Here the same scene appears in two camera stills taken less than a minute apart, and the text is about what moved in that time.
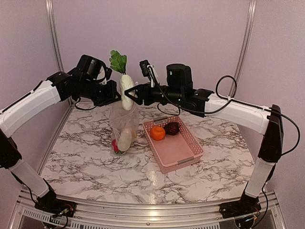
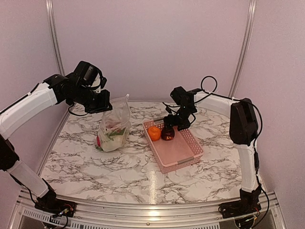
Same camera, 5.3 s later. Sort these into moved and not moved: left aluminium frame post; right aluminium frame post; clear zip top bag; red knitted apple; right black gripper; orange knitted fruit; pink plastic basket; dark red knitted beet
Moved: clear zip top bag; dark red knitted beet; orange knitted fruit; red knitted apple; right black gripper
Not moved: left aluminium frame post; right aluminium frame post; pink plastic basket
